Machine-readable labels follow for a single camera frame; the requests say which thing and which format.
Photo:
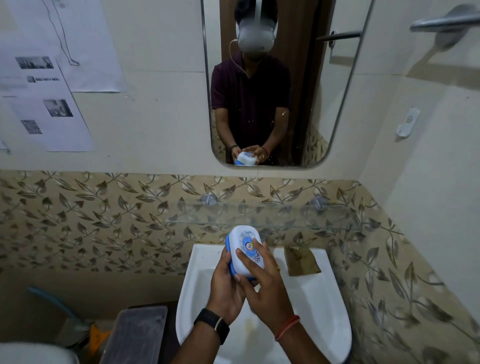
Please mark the black wrist watch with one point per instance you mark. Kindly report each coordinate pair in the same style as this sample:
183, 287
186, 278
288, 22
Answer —
211, 323

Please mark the person's right forearm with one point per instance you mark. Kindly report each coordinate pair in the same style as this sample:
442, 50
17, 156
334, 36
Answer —
302, 345

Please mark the white toilet lid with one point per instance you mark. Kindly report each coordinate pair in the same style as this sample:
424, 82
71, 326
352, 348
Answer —
32, 354

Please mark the paper sheet with photos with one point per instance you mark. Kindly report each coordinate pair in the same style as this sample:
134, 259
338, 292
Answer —
41, 97

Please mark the white ceramic wash basin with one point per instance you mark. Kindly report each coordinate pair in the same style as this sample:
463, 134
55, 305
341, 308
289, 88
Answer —
318, 300

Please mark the chrome towel bar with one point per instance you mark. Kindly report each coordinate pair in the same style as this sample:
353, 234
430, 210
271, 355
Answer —
442, 22

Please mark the metal shelf bracket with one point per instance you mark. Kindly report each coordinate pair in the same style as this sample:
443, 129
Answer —
318, 201

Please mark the wall mirror with metal frame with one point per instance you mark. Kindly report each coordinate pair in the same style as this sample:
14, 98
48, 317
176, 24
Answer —
318, 93

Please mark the person's right thumb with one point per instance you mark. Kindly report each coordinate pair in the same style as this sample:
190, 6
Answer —
245, 285

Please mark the person's right hand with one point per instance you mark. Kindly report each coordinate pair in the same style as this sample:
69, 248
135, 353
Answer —
270, 294

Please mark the orange plastic item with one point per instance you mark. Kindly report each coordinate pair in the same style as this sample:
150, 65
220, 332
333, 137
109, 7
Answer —
98, 339

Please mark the clear glass wall shelf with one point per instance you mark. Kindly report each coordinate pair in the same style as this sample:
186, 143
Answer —
292, 217

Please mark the blue pipe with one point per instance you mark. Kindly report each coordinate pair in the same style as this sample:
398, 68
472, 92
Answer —
52, 300

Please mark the person's left forearm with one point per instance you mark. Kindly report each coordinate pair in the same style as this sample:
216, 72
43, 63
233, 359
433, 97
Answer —
197, 347

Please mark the white plastic wall hook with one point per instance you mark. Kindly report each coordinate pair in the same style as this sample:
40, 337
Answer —
408, 122

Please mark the person's left thumb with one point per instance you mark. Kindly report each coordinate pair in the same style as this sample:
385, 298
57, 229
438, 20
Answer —
226, 260

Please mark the white and blue soap case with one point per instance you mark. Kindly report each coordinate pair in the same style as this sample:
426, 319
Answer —
243, 243

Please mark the clear plastic lidded container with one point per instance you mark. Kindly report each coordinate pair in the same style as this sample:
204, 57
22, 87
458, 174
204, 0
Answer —
137, 335

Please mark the paper sheet with line drawing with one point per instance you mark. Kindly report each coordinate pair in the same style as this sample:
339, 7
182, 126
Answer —
93, 45

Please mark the person's left hand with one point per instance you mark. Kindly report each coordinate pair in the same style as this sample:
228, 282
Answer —
224, 290

